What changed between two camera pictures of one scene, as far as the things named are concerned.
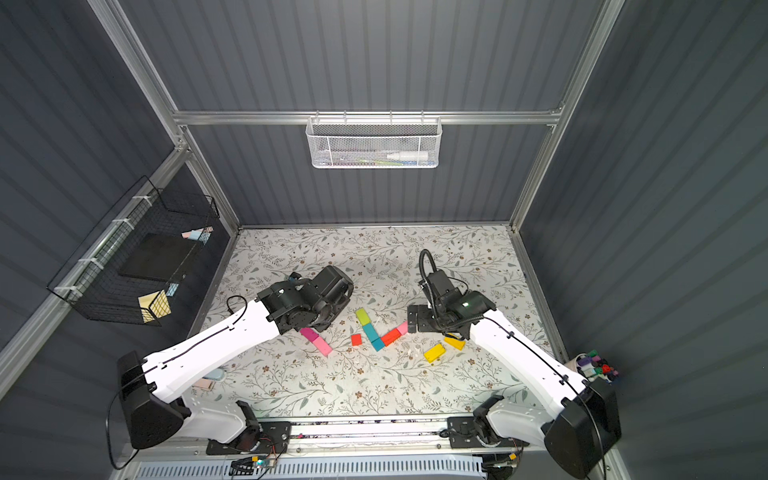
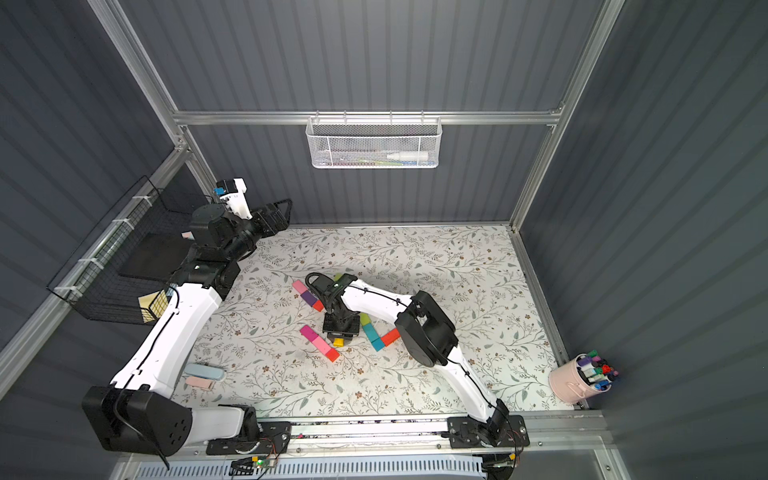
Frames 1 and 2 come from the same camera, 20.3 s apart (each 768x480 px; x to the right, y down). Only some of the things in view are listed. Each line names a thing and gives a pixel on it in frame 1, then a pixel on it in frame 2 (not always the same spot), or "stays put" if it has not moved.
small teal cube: (377, 344) stays put
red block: (391, 337) stays put
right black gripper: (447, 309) -> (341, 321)
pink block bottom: (323, 346) stays put
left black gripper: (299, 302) -> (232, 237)
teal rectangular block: (370, 332) stays put
